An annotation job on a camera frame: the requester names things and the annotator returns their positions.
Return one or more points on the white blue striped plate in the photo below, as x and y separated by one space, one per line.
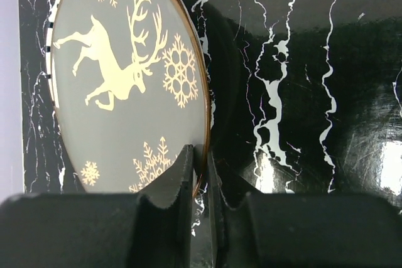
50 74

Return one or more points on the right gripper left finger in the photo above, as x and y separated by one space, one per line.
146 229

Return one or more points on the grey reindeer pattern plate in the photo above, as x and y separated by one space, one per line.
132 90

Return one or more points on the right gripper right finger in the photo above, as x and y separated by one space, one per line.
254 229

